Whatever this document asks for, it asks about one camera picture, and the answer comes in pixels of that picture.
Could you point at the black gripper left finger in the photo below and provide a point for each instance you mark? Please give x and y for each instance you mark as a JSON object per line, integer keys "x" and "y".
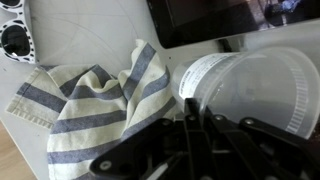
{"x": 156, "y": 150}

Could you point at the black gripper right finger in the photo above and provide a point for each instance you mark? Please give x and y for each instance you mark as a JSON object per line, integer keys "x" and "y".
{"x": 253, "y": 150}

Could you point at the clear plastic cup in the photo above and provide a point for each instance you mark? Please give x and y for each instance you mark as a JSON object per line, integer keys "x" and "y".
{"x": 266, "y": 90}

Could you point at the striped blue cream towel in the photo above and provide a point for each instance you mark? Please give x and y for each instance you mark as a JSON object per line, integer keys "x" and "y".
{"x": 93, "y": 110}

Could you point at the black flat screen tv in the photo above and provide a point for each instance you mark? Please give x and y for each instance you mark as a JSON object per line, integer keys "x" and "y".
{"x": 206, "y": 20}

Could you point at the white black spotted sunglasses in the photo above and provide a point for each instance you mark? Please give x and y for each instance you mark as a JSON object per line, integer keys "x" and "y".
{"x": 15, "y": 40}

